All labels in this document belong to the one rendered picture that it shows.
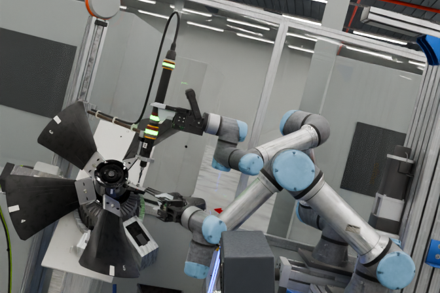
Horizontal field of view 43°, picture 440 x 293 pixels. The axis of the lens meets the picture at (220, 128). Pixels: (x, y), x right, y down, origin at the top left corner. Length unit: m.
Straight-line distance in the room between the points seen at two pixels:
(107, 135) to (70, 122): 0.31
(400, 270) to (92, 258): 0.94
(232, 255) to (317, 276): 1.17
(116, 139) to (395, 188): 1.15
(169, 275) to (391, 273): 1.37
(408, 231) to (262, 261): 0.96
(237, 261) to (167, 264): 1.62
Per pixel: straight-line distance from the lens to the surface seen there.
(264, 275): 1.26
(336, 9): 6.45
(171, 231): 2.80
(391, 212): 2.18
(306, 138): 2.13
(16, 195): 2.03
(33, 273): 2.81
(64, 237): 2.22
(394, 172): 2.16
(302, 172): 1.67
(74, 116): 2.19
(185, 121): 2.02
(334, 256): 2.39
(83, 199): 2.07
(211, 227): 1.69
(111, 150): 2.41
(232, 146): 2.05
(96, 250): 1.90
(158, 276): 2.87
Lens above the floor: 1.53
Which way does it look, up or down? 2 degrees down
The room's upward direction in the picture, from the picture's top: 14 degrees clockwise
